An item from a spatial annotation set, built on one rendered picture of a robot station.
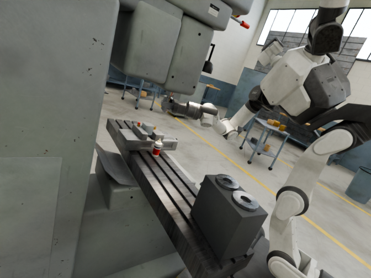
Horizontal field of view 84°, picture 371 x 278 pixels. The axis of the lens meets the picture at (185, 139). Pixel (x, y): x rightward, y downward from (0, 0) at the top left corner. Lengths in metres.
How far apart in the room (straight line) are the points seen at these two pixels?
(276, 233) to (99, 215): 0.88
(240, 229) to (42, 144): 0.66
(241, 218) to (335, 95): 0.67
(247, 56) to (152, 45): 10.19
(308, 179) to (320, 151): 0.15
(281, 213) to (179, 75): 0.80
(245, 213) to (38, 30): 0.74
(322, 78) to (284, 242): 0.80
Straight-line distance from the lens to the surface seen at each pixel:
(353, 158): 8.28
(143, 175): 1.02
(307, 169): 1.10
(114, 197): 1.04
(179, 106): 1.05
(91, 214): 1.09
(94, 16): 0.69
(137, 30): 0.84
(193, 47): 0.98
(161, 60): 0.88
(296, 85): 1.01
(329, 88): 1.06
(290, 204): 1.11
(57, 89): 0.70
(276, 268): 1.28
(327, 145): 1.04
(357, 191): 5.45
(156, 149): 1.17
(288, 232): 1.22
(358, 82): 8.54
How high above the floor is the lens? 1.45
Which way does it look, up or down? 20 degrees down
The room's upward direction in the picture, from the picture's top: 19 degrees clockwise
